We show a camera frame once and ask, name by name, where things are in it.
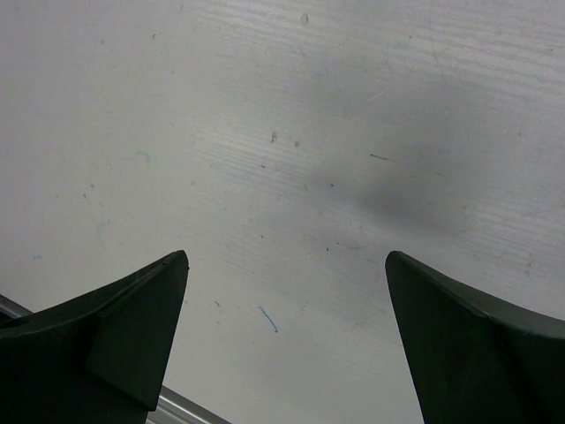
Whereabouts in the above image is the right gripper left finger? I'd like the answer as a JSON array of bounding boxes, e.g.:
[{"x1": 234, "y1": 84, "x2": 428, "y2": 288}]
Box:
[{"x1": 1, "y1": 250, "x2": 188, "y2": 423}]

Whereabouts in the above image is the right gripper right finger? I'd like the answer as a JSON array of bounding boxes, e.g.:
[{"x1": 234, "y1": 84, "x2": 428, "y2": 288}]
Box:
[{"x1": 385, "y1": 251, "x2": 564, "y2": 423}]

